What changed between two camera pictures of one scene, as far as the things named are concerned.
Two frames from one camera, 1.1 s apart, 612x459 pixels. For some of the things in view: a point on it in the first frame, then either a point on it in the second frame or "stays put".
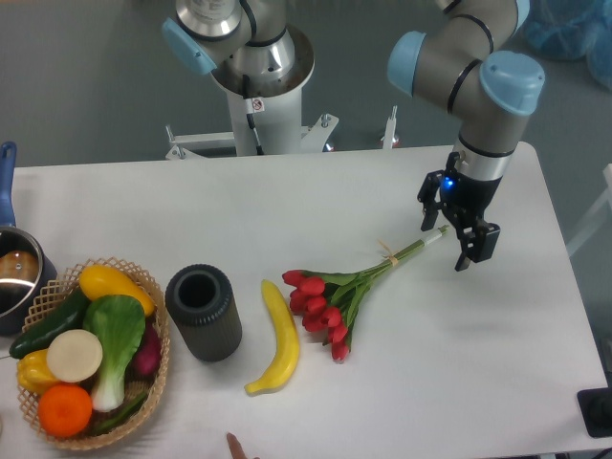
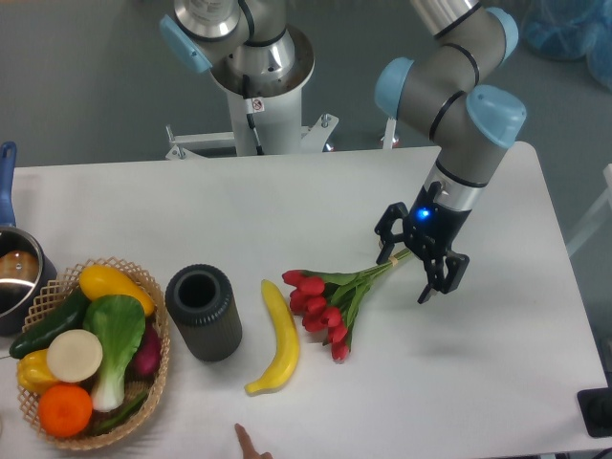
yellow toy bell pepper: (33, 373) stays put
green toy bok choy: (120, 323) stays put
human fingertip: (235, 448) → (248, 448)
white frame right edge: (607, 198) stays put
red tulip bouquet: (328, 300) stays put
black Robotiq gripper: (466, 199) → (430, 228)
